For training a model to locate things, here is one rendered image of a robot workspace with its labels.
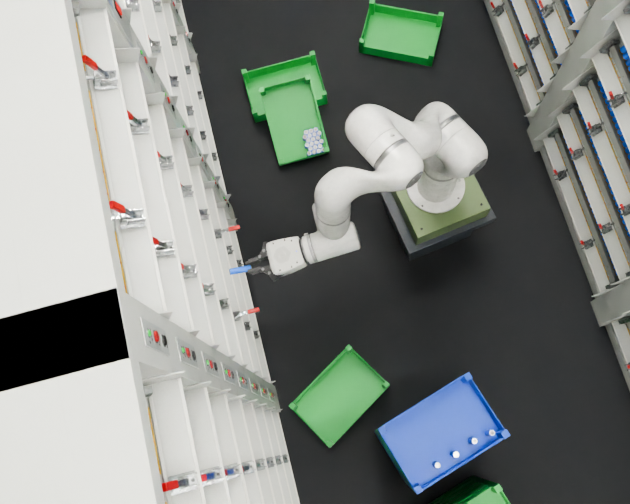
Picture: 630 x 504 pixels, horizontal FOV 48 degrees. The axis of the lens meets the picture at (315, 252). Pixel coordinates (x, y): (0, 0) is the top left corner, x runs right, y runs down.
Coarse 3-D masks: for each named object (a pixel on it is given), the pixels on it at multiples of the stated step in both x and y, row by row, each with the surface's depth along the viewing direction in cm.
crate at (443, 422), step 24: (456, 384) 202; (432, 408) 201; (456, 408) 200; (480, 408) 200; (384, 432) 193; (408, 432) 200; (432, 432) 199; (456, 432) 199; (480, 432) 198; (504, 432) 191; (408, 456) 198; (432, 456) 197; (408, 480) 192; (432, 480) 195
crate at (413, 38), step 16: (368, 16) 287; (384, 16) 289; (400, 16) 288; (416, 16) 286; (432, 16) 283; (368, 32) 288; (384, 32) 287; (400, 32) 287; (416, 32) 286; (432, 32) 286; (368, 48) 281; (384, 48) 285; (400, 48) 285; (416, 48) 284; (432, 48) 284
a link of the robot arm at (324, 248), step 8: (352, 224) 199; (352, 232) 198; (312, 240) 199; (320, 240) 199; (328, 240) 198; (336, 240) 198; (344, 240) 198; (352, 240) 198; (320, 248) 199; (328, 248) 199; (336, 248) 199; (344, 248) 199; (352, 248) 199; (320, 256) 200; (328, 256) 200
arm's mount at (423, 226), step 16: (400, 192) 231; (464, 192) 230; (480, 192) 229; (400, 208) 235; (416, 208) 229; (464, 208) 228; (480, 208) 228; (416, 224) 227; (432, 224) 227; (448, 224) 227; (464, 224) 234; (416, 240) 230
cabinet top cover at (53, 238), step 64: (0, 0) 102; (64, 0) 102; (0, 64) 100; (64, 64) 99; (0, 128) 97; (64, 128) 96; (0, 192) 95; (64, 192) 94; (0, 256) 92; (64, 256) 92; (0, 320) 90; (0, 384) 88; (64, 384) 87; (128, 384) 87; (0, 448) 86; (64, 448) 85; (128, 448) 85
